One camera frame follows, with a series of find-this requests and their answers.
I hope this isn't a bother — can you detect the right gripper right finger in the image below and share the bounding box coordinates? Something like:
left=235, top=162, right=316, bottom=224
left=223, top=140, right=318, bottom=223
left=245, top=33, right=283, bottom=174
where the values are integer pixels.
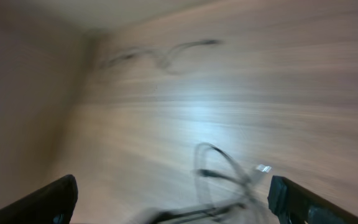
left=267, top=175, right=358, bottom=224

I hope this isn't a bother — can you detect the separated black cable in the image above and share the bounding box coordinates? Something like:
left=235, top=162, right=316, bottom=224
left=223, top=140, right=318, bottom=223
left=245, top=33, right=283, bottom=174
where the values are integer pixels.
left=99, top=39, right=223, bottom=75

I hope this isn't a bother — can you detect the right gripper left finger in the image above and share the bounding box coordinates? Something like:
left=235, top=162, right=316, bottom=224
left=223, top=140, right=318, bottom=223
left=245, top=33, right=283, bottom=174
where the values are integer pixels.
left=0, top=174, right=78, bottom=224

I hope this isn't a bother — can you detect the black cable bundle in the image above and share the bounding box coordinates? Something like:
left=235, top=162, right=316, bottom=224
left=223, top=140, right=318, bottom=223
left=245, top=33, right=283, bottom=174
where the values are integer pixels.
left=144, top=142, right=273, bottom=224

